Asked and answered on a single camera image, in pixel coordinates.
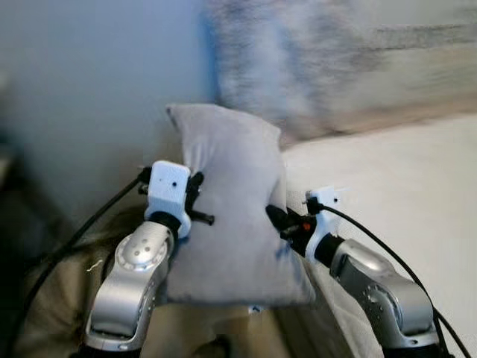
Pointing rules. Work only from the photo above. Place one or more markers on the grey pillow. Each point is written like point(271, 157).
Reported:
point(235, 209)

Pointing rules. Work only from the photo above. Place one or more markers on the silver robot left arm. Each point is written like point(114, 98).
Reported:
point(134, 283)

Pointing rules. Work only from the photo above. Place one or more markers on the white mattress with grey sides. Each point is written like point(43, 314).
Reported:
point(402, 194)

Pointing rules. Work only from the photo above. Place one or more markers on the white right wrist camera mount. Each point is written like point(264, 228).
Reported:
point(322, 216)

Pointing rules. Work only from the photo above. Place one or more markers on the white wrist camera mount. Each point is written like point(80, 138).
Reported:
point(168, 190)
point(322, 216)

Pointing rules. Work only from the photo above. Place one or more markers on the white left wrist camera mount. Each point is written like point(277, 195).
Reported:
point(168, 190)

